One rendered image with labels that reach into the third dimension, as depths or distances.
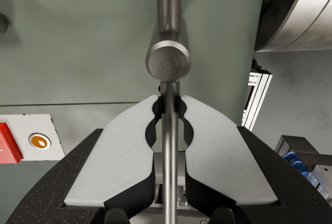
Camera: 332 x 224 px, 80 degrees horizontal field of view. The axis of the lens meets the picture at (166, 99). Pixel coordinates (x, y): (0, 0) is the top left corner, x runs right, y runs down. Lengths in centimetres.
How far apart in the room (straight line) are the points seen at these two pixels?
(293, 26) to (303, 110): 176
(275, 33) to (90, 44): 23
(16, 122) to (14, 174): 245
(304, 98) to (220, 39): 178
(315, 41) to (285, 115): 166
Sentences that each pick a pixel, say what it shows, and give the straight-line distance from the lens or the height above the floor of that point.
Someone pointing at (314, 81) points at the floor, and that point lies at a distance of 194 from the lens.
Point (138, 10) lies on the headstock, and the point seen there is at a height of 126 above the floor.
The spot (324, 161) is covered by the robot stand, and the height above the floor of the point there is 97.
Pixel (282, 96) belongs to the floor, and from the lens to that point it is 188.
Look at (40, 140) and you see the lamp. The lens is 31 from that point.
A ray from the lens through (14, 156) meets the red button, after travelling 34.
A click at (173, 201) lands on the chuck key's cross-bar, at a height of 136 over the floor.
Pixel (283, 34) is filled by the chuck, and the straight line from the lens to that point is 31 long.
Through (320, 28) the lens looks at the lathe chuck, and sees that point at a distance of 32.
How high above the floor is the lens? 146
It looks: 62 degrees down
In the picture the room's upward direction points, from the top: 178 degrees counter-clockwise
